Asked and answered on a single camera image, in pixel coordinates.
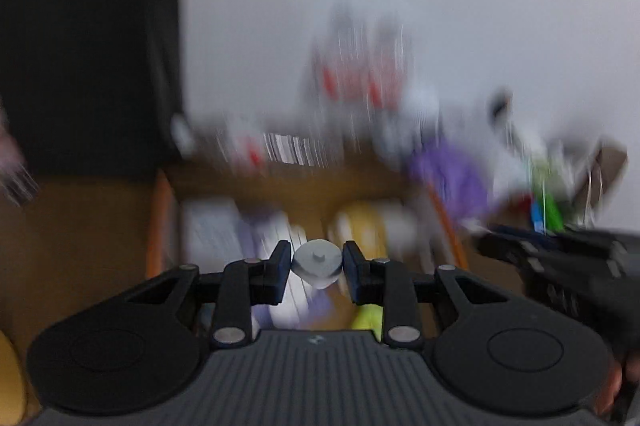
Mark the purple packet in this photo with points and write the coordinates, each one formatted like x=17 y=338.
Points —
x=450 y=176

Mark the green packet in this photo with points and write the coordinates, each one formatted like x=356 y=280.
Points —
x=367 y=321

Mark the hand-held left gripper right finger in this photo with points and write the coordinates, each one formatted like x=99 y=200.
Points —
x=354 y=276

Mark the clear water bottle red label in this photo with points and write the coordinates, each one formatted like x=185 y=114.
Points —
x=330 y=71
x=387 y=71

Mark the yellow thermos jug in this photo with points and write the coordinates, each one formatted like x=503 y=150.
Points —
x=10 y=376

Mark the white round speaker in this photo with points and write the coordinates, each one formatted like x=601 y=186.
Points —
x=422 y=106

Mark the pink glass vase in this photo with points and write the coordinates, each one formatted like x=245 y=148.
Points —
x=12 y=166

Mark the small grey plastic cap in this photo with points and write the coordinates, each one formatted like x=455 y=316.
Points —
x=317 y=263

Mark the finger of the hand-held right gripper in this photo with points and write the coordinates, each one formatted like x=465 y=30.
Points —
x=505 y=243

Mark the green bottle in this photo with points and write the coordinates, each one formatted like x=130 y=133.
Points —
x=550 y=196

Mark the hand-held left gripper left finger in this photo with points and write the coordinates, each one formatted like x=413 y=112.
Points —
x=280 y=273

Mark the person's right hand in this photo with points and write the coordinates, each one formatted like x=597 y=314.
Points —
x=616 y=383

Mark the wooden sorting tray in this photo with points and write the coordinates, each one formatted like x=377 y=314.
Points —
x=300 y=186

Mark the yellow white plush toy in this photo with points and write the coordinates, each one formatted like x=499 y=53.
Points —
x=370 y=226

